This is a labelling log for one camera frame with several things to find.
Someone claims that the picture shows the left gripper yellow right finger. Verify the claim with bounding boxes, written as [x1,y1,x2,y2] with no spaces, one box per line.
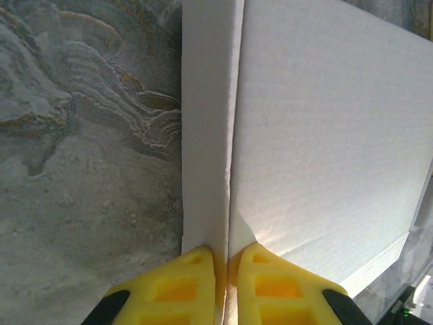
[228,240,369,325]

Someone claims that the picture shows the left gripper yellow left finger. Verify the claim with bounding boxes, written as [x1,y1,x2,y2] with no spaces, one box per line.
[81,245,217,325]

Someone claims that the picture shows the white cardboard paper box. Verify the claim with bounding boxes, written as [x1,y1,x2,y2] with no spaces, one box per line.
[181,0,433,299]

